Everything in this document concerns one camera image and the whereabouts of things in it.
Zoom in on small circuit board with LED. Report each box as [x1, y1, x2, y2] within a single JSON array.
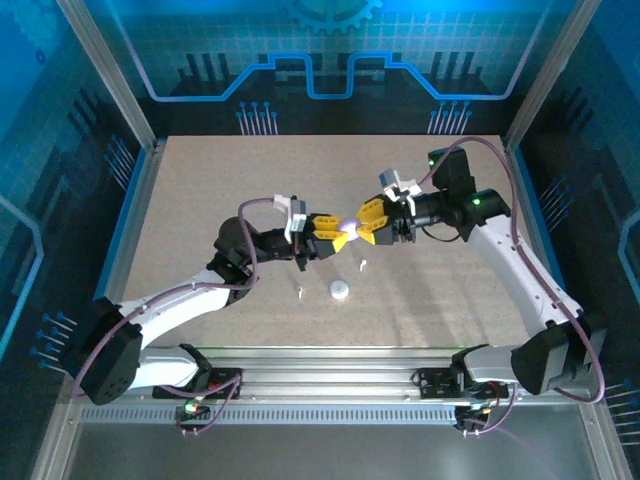
[[174, 399, 212, 424], [455, 397, 501, 426]]

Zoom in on grey metal panel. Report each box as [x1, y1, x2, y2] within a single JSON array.
[[64, 424, 601, 480]]

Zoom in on aluminium table side rail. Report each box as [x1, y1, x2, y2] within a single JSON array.
[[92, 139, 166, 307], [502, 137, 576, 311]]

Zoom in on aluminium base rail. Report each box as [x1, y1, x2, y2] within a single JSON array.
[[63, 344, 604, 407]]

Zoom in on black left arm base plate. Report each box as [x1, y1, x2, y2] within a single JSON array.
[[152, 367, 245, 401]]

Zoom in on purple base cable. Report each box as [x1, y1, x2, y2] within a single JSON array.
[[457, 382, 519, 437], [173, 373, 247, 437]]

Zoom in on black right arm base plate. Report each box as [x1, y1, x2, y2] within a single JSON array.
[[416, 367, 510, 401]]

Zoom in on aluminium frame post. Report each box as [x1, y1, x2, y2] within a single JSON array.
[[501, 0, 604, 154], [55, 0, 160, 154]]

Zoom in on slotted grey cable duct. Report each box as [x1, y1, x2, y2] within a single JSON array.
[[79, 406, 459, 426]]

